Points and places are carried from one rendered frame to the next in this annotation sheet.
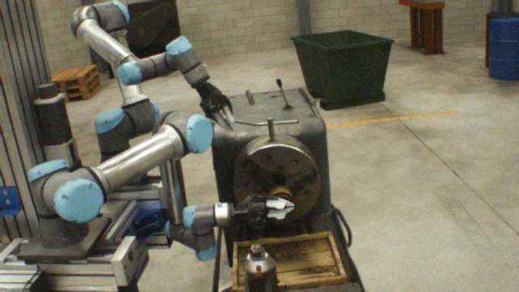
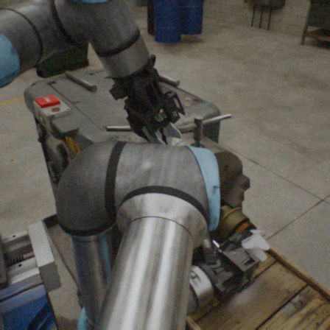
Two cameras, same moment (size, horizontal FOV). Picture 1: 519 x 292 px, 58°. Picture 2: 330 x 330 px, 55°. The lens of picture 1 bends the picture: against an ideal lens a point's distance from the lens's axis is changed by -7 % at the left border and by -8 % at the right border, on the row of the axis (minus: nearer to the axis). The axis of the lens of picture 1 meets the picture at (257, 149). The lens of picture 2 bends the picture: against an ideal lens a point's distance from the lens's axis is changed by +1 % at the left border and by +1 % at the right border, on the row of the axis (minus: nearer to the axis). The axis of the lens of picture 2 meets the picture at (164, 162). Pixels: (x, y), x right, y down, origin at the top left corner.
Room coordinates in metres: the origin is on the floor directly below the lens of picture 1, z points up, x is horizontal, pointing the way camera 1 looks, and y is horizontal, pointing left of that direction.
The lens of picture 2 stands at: (1.19, 0.42, 1.66)
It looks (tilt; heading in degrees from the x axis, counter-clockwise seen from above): 34 degrees down; 324
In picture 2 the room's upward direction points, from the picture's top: straight up
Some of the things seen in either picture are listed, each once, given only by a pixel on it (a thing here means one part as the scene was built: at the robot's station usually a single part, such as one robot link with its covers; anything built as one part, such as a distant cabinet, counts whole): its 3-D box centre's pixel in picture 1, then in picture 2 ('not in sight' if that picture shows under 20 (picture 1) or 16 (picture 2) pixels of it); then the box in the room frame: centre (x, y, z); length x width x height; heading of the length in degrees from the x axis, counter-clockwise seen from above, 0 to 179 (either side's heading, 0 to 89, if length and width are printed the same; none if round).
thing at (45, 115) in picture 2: not in sight; (53, 113); (2.13, 0.16, 1.23); 0.13 x 0.08 x 0.05; 0
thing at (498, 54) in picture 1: (508, 48); (167, 18); (7.02, -3.97, 0.44); 0.59 x 0.59 x 0.88
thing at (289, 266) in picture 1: (285, 263); (253, 303); (1.44, -0.05, 0.89); 0.36 x 0.30 x 0.04; 90
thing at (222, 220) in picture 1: (223, 213); (195, 284); (1.47, 0.13, 1.08); 0.08 x 0.05 x 0.08; 179
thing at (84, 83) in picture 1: (72, 83); not in sight; (9.14, 3.36, 0.22); 1.25 x 0.86 x 0.44; 4
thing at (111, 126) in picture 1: (113, 129); not in sight; (1.77, 0.53, 1.33); 0.13 x 0.12 x 0.14; 136
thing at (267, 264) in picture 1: (258, 260); not in sight; (1.09, 0.03, 1.13); 0.08 x 0.08 x 0.03
